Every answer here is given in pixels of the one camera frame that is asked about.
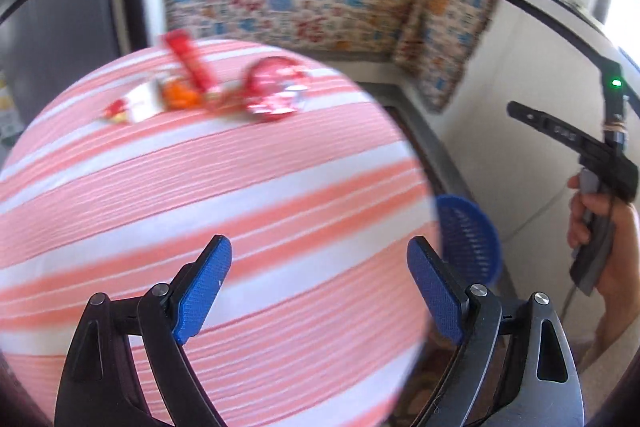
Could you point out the person's right forearm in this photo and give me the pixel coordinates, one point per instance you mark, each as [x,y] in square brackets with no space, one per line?
[607,337]

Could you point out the blue plastic basket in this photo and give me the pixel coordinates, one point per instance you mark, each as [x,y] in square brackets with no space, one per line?
[472,239]

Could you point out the long red snack wrapper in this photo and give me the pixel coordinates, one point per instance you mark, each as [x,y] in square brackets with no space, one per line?
[190,59]

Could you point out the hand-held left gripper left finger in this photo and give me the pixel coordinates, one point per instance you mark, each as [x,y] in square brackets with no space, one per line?
[202,292]

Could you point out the white and red snack wrapper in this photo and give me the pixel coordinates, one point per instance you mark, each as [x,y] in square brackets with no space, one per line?
[137,104]

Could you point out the round red foil wrapper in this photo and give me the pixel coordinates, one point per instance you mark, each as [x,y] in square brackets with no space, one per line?
[277,89]

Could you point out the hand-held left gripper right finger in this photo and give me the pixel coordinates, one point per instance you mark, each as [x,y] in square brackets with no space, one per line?
[437,294]

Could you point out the orange and white snack wrapper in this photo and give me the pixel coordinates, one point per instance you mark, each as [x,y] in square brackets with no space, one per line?
[182,94]

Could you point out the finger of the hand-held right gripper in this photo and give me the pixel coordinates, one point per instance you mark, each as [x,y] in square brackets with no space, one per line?
[550,124]

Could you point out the small printed cloth cover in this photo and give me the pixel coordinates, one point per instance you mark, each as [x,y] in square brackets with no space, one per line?
[445,32]

